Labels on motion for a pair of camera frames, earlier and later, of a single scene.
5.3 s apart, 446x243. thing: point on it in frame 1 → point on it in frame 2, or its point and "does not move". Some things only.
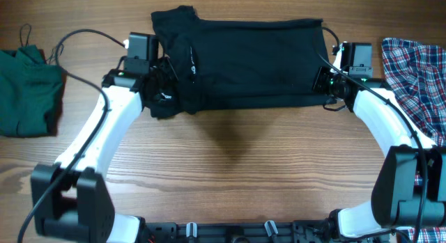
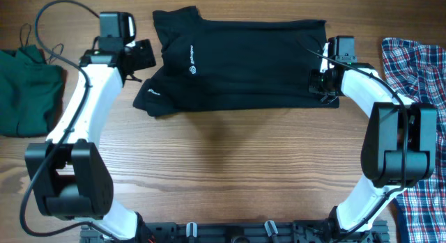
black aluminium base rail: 281,231 does not move
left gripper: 169,76 → 146,59
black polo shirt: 220,63 does not move
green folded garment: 28,90 does not move
